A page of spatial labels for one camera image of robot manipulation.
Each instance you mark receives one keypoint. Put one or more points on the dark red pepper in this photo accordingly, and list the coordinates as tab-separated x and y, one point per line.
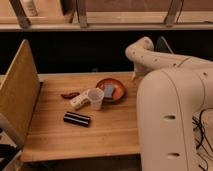
70	95

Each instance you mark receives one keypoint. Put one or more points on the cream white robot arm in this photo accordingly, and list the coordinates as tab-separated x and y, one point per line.
173	89

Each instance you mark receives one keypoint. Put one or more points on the brown ceramic bowl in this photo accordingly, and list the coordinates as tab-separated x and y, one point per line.
119	92

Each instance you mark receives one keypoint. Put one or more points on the blue sponge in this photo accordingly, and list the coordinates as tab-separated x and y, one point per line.
108	90

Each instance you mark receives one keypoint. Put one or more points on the black rectangular box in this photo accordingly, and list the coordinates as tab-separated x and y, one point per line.
76	119

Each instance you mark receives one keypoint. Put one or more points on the right dark side panel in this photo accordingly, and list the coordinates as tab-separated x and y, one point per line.
163	46

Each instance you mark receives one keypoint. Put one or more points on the left wooden side panel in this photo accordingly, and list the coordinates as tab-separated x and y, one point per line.
19	91

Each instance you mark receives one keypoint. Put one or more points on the white bottle on shelf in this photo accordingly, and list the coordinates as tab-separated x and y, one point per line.
30	7

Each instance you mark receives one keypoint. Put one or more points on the wooden shelf frame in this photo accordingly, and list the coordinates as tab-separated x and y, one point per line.
107	15

